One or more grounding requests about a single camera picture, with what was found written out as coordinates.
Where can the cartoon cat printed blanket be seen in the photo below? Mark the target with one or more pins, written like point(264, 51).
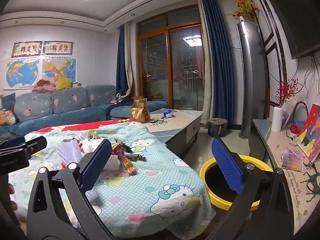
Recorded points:
point(155, 180)

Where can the grey heart print cushion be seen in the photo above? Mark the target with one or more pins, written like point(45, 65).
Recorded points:
point(33, 106)
point(70, 101)
point(101, 95)

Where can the pink plush toy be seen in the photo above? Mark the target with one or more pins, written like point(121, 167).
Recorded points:
point(114, 99)

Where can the person's left hand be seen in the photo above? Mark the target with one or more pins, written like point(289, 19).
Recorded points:
point(12, 197)

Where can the narrow blue curtain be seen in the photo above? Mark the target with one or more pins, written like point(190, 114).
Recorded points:
point(122, 62)

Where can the white crumpled paper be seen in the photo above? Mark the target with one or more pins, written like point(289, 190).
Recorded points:
point(87, 145)

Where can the colourful figure painting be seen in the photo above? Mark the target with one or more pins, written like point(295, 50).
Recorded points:
point(310, 135)

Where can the white canvas board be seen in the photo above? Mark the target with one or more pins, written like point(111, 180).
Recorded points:
point(290, 112)

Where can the grey tower air conditioner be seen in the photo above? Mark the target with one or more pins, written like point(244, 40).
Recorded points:
point(250, 80)

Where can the grey coffee table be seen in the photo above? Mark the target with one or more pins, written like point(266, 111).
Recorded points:
point(180, 127)

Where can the wide blue curtain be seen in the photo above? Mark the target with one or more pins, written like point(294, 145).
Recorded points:
point(220, 67)

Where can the red berry branches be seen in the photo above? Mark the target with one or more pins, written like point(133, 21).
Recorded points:
point(286, 92)

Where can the wide beige curtain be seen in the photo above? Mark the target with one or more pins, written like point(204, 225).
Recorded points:
point(203, 55)

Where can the pile of red clothes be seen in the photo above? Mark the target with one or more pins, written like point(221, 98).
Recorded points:
point(45, 86)

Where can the yellow cushion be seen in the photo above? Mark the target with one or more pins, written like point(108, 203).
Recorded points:
point(64, 83)

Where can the wall mounted television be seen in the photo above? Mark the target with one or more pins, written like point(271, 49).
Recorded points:
point(292, 12)

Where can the yellow rimmed trash bin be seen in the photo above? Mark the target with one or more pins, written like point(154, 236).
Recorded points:
point(257, 162)

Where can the country map poster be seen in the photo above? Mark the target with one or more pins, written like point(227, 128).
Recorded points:
point(58, 70)

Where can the world map poster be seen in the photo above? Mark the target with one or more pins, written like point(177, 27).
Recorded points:
point(21, 75)

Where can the calligraphy wall poster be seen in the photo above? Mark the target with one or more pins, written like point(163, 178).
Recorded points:
point(27, 49)
point(58, 48)

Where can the white tissue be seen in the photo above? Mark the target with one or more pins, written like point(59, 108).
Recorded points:
point(111, 166)

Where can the wooden framed glass door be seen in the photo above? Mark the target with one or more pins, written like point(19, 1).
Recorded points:
point(172, 62)

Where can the blue storage stool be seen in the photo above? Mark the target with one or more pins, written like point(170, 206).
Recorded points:
point(217, 127)

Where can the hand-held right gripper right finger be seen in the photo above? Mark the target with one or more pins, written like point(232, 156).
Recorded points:
point(227, 166)

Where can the red printed blanket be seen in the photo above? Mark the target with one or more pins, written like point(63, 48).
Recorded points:
point(75, 127)

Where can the yellow and red artificial flowers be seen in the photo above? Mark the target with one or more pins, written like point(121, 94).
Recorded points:
point(243, 7)

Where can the blue sofa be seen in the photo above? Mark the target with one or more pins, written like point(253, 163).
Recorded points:
point(70, 118)

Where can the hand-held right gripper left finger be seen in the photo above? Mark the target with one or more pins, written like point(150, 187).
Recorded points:
point(96, 165)

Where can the brown paper bag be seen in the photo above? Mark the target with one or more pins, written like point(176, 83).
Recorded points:
point(140, 111)

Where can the clear bead organizer box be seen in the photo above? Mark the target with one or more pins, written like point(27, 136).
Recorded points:
point(292, 160)

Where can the black snack wrapper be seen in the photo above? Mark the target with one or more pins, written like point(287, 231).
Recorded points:
point(123, 146)

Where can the blue and white snack packet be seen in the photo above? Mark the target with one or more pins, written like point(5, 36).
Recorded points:
point(168, 113)

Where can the narrow beige curtain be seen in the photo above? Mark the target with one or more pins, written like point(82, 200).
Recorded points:
point(131, 60)

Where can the lavender ribbed plastic wrapper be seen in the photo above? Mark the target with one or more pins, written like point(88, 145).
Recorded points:
point(68, 153)

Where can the purple and orange snack wrapper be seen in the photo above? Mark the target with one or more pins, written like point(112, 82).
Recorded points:
point(127, 166)

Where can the grey television cabinet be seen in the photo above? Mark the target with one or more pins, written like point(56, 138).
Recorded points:
point(275, 150)

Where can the white ribbed vase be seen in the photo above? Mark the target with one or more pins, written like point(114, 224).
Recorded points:
point(277, 120)

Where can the red yarn ball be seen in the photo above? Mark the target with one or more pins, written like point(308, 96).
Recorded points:
point(295, 129)

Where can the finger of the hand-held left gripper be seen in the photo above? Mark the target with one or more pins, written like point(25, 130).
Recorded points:
point(10, 141)
point(32, 146)

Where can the orange plush cloth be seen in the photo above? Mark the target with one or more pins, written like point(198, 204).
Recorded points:
point(7, 117)

